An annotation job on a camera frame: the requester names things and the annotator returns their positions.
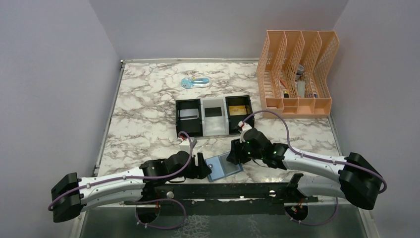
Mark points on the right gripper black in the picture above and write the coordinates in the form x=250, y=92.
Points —
x=234, y=155

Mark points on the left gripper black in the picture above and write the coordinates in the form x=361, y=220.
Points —
x=200, y=171

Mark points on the blue leather card holder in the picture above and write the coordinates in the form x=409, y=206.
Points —
x=221, y=168

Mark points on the white credit card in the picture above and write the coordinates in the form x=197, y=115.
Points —
x=187, y=114

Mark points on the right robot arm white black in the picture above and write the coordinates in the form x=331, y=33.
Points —
x=351, y=177

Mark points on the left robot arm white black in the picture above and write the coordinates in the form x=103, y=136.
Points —
x=73, y=195

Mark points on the gold card in right tray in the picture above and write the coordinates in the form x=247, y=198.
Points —
x=237, y=110

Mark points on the black card in middle tray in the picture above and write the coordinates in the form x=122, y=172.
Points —
x=213, y=112

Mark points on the white middle tray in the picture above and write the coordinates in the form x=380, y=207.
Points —
x=214, y=126

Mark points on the black left tray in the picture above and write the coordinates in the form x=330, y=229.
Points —
x=193, y=127

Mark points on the black tray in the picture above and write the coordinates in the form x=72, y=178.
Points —
x=193, y=127
x=234, y=120

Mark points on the black right tray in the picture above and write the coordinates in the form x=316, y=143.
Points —
x=234, y=120

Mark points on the blue blister pack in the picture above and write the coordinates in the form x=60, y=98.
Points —
x=193, y=82

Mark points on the grey item in organizer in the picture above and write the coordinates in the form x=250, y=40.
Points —
x=300, y=85

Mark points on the orange plastic file organizer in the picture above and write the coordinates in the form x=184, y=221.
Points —
x=281, y=54

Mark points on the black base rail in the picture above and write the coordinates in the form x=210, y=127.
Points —
x=276, y=191

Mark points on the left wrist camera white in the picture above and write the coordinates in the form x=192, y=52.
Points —
x=185, y=144

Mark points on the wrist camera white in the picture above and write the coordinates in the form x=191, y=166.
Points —
x=244, y=127
x=185, y=144

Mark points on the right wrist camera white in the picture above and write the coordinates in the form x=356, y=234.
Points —
x=244, y=127

